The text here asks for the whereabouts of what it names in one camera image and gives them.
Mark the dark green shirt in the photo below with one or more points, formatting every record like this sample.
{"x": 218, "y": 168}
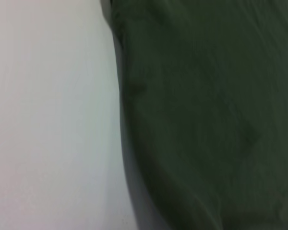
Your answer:
{"x": 206, "y": 107}

